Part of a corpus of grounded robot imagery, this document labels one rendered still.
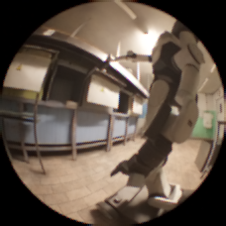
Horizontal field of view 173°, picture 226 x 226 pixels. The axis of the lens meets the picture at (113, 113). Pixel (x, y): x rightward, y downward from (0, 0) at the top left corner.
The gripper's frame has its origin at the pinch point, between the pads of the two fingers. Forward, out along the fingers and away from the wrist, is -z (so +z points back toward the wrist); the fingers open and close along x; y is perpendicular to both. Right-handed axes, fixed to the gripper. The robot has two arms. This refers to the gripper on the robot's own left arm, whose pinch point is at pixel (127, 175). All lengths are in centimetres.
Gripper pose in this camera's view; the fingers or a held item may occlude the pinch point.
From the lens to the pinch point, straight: 31.4
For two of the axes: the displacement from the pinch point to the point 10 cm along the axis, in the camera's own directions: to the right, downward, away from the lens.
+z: 5.0, -8.5, -1.8
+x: -8.6, -5.1, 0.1
